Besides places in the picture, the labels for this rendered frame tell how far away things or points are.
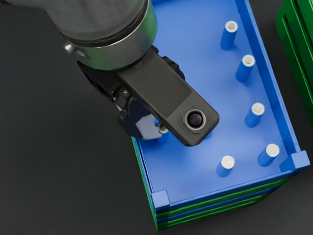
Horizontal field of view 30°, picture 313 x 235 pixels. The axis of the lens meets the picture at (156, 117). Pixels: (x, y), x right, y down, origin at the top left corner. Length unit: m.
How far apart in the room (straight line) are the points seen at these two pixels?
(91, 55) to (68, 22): 0.05
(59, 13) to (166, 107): 0.16
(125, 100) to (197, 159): 0.21
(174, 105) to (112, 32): 0.12
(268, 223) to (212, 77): 0.39
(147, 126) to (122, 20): 0.22
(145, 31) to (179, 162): 0.30
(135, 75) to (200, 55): 0.27
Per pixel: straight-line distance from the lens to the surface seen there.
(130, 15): 0.51
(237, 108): 0.83
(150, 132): 0.71
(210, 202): 0.83
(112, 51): 0.53
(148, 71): 0.59
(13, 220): 1.15
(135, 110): 0.64
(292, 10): 1.12
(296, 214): 1.15
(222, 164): 0.74
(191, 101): 0.60
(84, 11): 0.48
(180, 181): 0.80
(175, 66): 0.66
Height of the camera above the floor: 1.11
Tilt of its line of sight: 75 degrees down
